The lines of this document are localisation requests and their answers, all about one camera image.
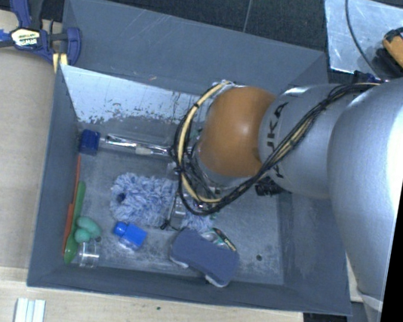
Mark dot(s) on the pale wood board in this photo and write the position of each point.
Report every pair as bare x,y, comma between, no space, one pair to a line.
6,162

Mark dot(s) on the clear bottle with blue cap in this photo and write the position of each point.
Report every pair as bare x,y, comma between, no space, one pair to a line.
127,146

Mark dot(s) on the clear plastic cup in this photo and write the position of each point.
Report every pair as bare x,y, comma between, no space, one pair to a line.
88,254

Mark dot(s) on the pale green toy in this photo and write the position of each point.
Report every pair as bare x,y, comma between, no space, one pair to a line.
87,228

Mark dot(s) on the small blue plastic bottle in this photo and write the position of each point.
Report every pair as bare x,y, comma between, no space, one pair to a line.
131,235

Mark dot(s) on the colourful printed packet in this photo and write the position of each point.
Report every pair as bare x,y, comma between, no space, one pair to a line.
222,238

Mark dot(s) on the grey metal bin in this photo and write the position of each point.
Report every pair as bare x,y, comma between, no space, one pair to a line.
129,41

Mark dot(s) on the blue sponge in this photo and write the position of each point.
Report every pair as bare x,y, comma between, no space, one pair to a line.
204,257

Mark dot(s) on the blue and white fluffy cloth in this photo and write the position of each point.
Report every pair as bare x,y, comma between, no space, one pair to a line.
141,200

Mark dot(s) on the orange thin stick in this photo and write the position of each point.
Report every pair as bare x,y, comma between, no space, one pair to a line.
70,211

